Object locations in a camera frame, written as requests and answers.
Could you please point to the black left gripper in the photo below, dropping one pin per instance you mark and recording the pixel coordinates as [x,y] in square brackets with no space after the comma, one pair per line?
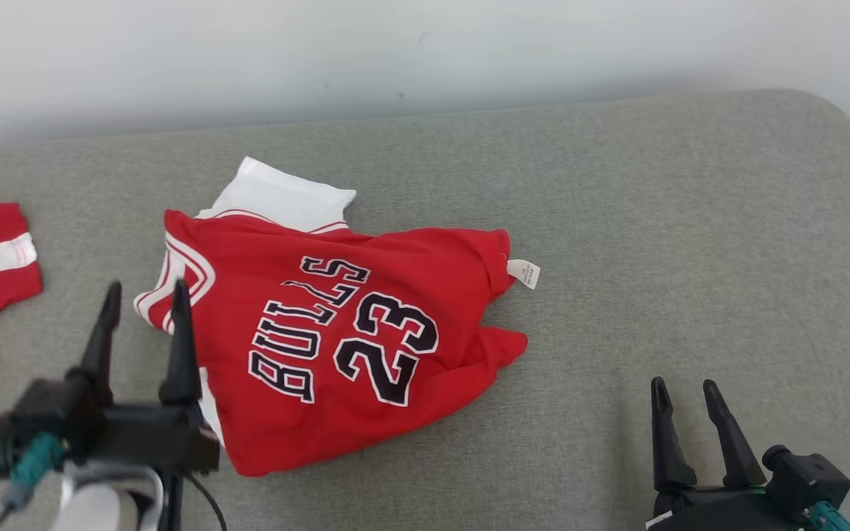
[144,439]

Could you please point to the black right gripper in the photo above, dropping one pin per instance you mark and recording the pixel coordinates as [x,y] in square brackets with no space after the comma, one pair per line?
[720,512]

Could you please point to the red Bulls 23 jersey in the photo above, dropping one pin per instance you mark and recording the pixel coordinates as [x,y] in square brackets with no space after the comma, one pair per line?
[285,398]

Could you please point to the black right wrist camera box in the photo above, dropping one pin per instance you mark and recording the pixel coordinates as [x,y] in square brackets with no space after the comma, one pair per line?
[809,476]

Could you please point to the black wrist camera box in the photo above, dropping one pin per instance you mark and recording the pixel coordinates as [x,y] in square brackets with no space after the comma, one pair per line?
[23,420]
[809,476]

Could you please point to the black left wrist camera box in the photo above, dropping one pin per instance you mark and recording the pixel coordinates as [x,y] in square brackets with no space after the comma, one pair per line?
[23,420]

